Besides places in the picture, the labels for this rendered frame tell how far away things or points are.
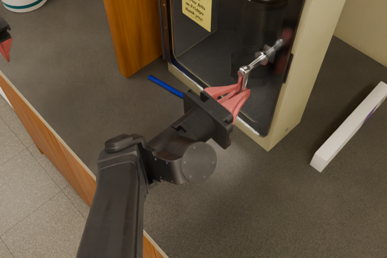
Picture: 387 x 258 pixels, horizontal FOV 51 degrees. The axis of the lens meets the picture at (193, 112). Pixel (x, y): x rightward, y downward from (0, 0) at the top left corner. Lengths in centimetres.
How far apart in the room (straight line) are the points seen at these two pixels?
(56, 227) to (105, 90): 101
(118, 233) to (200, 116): 30
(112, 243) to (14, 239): 157
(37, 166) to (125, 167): 153
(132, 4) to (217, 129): 36
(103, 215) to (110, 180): 9
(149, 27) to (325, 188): 52
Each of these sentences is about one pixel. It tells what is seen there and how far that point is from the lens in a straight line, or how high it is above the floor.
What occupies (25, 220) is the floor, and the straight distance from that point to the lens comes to 195.
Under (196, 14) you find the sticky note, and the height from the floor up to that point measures 119.
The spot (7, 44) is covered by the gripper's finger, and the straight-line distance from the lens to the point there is 84.
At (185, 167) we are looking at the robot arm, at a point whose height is 121.
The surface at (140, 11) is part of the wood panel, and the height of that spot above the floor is 111.
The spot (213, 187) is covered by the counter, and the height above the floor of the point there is 94.
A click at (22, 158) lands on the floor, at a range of 211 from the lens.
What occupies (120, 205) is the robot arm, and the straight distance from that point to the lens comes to 45.
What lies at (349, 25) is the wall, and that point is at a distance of 116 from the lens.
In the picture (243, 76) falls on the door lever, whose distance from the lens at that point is 66.
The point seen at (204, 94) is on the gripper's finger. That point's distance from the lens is 66.
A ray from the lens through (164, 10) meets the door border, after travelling 85.
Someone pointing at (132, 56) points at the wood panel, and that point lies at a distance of 97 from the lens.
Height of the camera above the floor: 170
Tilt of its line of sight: 54 degrees down
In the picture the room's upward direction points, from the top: straight up
